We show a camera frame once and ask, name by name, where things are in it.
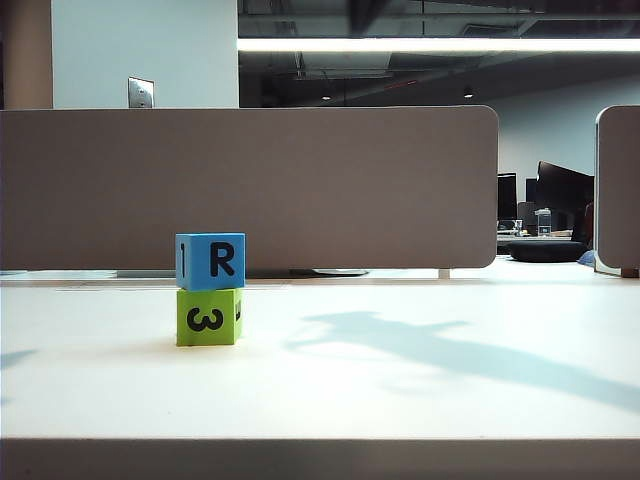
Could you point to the blue letter block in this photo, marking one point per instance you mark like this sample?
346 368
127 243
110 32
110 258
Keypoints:
215 260

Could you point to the green letter block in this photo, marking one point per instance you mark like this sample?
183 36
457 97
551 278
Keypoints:
205 320

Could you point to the flat black monitor base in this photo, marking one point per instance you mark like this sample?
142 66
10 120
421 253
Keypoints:
332 272

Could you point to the wide grey desk divider panel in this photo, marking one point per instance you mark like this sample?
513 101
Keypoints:
250 185

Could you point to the small black monitor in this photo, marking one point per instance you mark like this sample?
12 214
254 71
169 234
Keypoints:
506 200

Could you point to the clear bottle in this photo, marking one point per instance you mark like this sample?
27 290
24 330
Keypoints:
543 222

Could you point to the black round cushion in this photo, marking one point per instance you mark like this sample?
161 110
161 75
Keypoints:
545 251

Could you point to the large black monitor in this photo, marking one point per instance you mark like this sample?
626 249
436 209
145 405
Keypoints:
565 190

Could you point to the narrow grey desk divider panel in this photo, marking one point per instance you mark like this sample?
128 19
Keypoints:
620 190

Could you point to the metal wall plate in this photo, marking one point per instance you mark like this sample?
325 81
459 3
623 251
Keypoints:
140 92

